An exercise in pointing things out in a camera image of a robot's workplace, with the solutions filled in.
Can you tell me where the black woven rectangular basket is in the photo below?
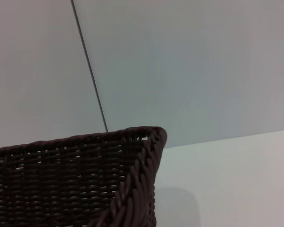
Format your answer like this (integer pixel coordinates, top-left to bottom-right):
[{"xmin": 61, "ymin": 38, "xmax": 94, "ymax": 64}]
[{"xmin": 0, "ymin": 126, "xmax": 168, "ymax": 227}]

